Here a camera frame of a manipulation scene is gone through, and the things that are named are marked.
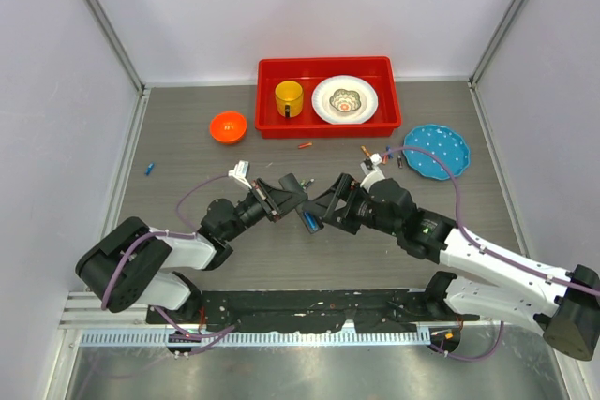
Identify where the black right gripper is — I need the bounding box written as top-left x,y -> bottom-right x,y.
303,173 -> 401,238

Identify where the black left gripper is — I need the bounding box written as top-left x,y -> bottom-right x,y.
224,179 -> 307,243

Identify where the black remote control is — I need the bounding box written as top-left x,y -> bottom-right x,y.
278,173 -> 323,234

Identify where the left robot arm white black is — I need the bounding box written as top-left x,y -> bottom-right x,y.
75,174 -> 308,324

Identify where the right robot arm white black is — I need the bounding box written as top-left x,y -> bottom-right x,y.
304,174 -> 599,362

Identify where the orange battery near tray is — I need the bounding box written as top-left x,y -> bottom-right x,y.
297,141 -> 313,149

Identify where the orange plastic bowl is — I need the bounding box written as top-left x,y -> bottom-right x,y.
209,111 -> 248,145

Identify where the small patterned bowl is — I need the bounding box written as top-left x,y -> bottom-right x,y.
329,88 -> 362,113

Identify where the white paper plate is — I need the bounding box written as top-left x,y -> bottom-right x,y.
311,75 -> 379,125

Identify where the yellow mug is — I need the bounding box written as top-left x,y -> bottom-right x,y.
275,81 -> 304,119

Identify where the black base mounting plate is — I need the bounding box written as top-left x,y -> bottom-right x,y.
166,289 -> 479,334

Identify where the red plastic tray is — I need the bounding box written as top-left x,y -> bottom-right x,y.
254,56 -> 402,139

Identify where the blue dotted plate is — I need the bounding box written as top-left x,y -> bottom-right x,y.
403,124 -> 471,181

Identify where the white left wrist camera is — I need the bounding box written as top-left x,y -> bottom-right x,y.
228,160 -> 251,189

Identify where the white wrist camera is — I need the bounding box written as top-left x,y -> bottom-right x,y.
360,154 -> 385,191
228,160 -> 251,189

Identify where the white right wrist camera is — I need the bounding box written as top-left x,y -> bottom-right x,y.
360,154 -> 385,191

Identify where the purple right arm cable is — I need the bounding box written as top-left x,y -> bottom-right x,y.
379,145 -> 600,362

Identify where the aluminium front rail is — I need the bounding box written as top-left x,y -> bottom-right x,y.
60,287 -> 573,349

